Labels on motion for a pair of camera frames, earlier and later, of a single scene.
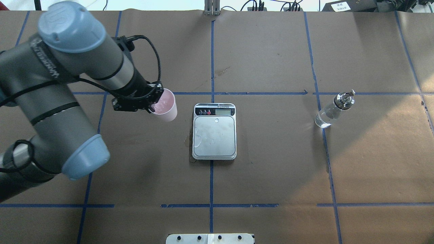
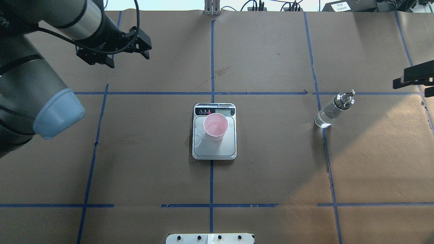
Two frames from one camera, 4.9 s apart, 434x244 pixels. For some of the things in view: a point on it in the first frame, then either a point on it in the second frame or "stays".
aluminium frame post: (212, 7) stays
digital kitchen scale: (214, 133) stays
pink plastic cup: (165, 108) to (215, 125)
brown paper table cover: (369, 180) stays
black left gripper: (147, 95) to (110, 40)
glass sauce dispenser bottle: (343, 101) stays
